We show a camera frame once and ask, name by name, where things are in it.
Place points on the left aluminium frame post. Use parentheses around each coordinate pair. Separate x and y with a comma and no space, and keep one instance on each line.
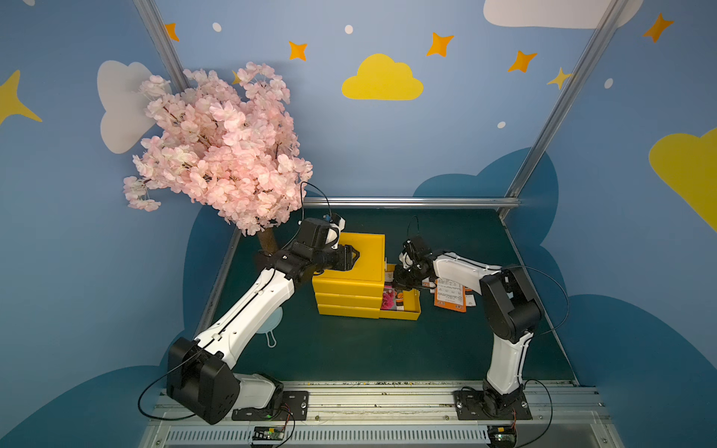
(154,24)

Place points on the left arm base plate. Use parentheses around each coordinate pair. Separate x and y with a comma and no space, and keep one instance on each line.
(292,404)

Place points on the pink cherry blossom tree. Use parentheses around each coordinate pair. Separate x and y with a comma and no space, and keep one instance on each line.
(231,146)

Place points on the green circuit board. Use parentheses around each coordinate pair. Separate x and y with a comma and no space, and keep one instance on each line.
(501,437)
(268,435)

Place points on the rear horizontal aluminium bar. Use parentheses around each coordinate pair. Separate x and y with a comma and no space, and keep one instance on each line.
(412,203)

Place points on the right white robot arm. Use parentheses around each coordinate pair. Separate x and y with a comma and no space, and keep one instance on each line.
(511,306)

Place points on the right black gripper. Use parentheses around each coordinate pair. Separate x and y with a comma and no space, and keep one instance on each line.
(405,274)

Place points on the yellow three-drawer cabinet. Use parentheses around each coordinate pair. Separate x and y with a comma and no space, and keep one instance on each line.
(358,292)

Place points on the marigold flower seed bag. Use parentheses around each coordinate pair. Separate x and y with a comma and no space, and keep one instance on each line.
(470,299)

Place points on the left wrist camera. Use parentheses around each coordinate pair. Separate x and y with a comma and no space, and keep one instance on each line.
(337,225)

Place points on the right aluminium frame post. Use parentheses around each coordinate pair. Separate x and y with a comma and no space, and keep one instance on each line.
(596,46)

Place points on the right green circuit board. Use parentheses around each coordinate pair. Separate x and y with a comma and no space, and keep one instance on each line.
(501,437)

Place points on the light blue hand brush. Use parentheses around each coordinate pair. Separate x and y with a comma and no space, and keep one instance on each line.
(269,326)

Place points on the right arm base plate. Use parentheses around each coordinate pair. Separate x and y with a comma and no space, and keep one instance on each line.
(473,404)

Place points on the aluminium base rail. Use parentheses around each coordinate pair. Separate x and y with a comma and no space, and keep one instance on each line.
(400,414)

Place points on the aluminium frame post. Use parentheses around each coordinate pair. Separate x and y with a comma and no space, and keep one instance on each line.
(596,46)
(154,24)

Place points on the yellow bottom drawer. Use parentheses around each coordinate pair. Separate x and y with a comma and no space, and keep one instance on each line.
(412,307)

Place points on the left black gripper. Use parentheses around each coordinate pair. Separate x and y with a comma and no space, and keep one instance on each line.
(341,258)

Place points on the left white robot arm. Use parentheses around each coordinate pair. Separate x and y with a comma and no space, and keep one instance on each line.
(200,371)

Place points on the left green circuit board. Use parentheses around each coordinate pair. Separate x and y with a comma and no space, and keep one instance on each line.
(268,435)

